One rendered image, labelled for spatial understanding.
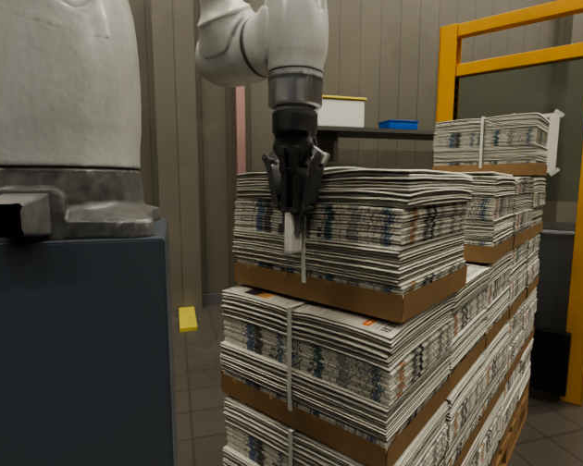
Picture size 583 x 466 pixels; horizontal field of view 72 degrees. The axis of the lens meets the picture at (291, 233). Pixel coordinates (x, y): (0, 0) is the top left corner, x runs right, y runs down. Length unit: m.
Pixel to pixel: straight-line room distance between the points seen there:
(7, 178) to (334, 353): 0.50
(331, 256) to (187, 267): 2.72
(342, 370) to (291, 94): 0.44
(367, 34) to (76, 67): 3.73
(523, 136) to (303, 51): 1.19
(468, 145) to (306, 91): 1.18
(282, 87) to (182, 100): 2.68
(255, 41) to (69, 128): 0.41
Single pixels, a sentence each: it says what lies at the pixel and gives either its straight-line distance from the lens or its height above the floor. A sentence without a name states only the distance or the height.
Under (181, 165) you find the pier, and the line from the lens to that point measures 3.26.
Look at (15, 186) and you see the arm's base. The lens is 0.37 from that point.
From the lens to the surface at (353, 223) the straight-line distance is 0.64.
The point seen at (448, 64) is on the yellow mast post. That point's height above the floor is 1.65.
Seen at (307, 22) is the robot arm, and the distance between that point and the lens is 0.67.
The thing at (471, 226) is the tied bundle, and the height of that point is 0.93.
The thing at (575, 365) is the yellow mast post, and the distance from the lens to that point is 2.37.
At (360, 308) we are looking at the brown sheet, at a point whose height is 0.85.
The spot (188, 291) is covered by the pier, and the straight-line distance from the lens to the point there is 3.38.
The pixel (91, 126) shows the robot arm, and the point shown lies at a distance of 0.38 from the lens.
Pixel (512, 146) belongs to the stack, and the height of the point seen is 1.17.
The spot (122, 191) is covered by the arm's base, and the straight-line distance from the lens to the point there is 0.39.
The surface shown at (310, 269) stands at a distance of 0.70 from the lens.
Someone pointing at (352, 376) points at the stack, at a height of 0.74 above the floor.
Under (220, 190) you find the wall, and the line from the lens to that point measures 3.43.
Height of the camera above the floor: 1.05
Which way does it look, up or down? 7 degrees down
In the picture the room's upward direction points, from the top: straight up
